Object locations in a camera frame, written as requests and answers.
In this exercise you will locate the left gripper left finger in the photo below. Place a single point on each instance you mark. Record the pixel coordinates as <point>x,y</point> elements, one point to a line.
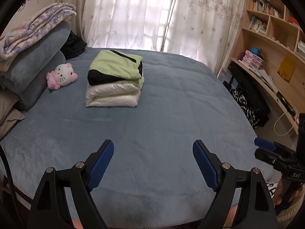
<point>50,208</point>

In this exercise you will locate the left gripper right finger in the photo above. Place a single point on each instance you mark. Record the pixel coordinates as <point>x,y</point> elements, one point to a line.
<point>255,208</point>

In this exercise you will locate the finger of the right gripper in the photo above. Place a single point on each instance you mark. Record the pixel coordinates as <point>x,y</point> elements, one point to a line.
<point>262,143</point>

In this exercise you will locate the green and black hooded jacket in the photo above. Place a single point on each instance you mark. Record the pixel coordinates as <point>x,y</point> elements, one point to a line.
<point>111,66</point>

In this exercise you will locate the black clothes pile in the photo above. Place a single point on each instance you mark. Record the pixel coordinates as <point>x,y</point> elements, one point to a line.
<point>73,47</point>

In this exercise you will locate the right hand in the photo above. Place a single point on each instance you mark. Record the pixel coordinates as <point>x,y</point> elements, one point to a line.
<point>277,198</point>

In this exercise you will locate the black zebra pattern bag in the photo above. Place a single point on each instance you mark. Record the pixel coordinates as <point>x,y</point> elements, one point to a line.
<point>247,94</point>

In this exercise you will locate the yellow cloth on shelf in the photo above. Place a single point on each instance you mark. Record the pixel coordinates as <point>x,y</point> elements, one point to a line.
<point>287,68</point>

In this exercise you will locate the white cardboard box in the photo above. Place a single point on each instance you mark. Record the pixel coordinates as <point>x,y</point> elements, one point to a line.
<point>225,76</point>

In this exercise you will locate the pink drawer organizer box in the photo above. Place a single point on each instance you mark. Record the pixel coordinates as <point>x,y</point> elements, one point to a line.
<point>251,60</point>

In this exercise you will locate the wooden curved bookshelf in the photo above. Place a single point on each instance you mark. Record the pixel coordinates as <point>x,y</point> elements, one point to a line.
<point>272,32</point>

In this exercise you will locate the beige pillow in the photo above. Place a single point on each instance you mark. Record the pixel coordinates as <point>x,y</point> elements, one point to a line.
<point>9,114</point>

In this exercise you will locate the blue fleece bed blanket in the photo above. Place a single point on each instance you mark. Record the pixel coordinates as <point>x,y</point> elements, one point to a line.
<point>153,179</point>

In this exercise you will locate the pink white cat plush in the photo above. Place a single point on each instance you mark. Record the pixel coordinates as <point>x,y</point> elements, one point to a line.
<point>62,76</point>

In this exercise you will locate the white puffer jacket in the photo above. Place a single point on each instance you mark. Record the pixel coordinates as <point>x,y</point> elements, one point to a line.
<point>118,94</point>

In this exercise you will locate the folded blue grey duvet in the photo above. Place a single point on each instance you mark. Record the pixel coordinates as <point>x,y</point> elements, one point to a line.
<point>26,76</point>

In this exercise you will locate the white floral curtain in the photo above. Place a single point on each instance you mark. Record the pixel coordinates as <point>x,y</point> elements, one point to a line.
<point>204,30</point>

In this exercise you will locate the floral purple folded blanket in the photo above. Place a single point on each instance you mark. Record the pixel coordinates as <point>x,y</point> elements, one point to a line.
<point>32,30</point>

